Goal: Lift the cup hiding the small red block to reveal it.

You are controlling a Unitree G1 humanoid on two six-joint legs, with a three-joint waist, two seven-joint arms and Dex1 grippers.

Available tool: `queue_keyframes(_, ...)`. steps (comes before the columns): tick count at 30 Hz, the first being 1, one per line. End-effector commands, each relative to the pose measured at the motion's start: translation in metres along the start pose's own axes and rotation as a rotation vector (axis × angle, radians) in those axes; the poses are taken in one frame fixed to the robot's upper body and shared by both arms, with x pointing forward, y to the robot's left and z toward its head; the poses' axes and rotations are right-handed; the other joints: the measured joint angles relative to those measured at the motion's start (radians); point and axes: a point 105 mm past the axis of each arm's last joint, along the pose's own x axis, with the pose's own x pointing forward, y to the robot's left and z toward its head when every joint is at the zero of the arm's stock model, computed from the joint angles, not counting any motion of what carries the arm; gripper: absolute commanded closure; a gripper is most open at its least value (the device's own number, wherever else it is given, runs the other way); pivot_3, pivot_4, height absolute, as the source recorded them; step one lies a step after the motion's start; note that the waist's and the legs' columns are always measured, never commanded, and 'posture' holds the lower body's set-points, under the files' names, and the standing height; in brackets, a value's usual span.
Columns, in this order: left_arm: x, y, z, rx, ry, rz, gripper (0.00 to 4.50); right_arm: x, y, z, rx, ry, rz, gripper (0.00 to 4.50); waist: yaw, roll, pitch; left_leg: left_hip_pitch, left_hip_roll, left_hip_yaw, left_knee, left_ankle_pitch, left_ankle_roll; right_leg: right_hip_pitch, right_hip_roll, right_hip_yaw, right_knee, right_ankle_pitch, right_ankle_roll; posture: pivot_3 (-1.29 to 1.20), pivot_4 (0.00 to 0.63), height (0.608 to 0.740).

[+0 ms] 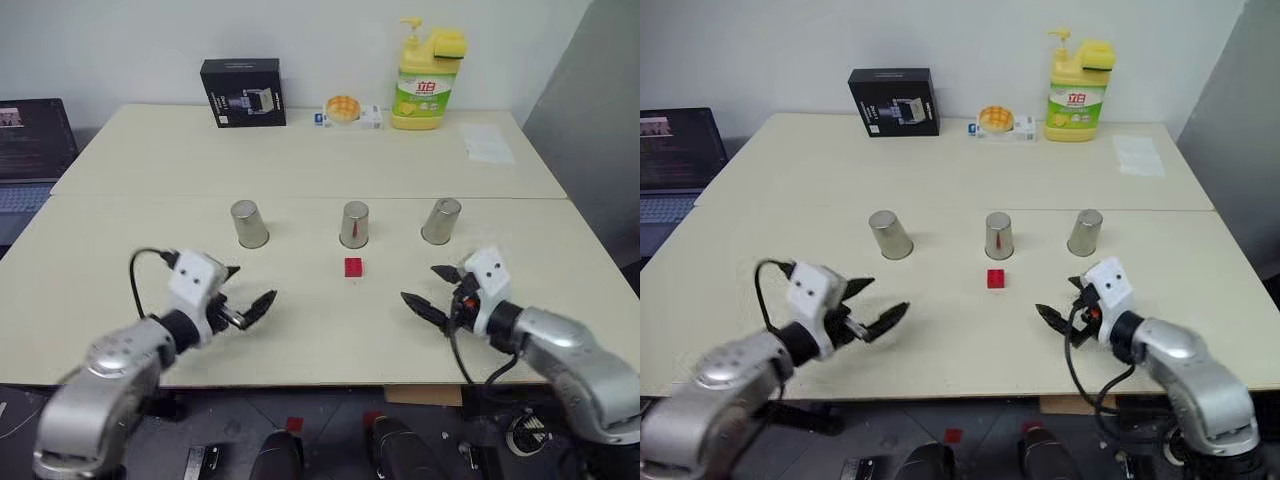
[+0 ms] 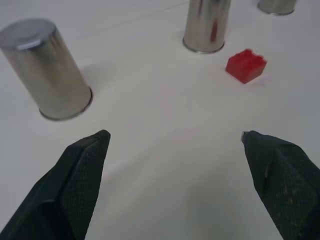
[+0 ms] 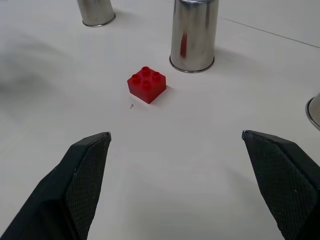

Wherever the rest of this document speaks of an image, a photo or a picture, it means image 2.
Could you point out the red toy building block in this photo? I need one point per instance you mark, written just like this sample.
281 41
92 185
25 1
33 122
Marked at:
245 65

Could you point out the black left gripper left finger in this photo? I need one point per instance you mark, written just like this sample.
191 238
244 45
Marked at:
62 190

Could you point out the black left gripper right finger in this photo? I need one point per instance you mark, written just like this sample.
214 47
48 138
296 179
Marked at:
287 185

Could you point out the silver metal can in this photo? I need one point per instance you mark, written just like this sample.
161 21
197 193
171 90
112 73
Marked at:
45 70
277 6
205 26

